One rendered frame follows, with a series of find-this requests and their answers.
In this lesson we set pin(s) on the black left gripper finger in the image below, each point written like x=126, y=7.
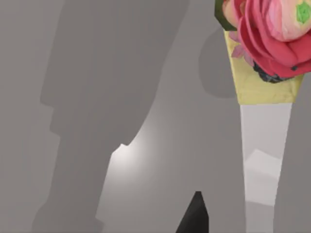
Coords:
x=196, y=217

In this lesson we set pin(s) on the pink flower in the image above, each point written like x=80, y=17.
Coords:
x=264, y=102

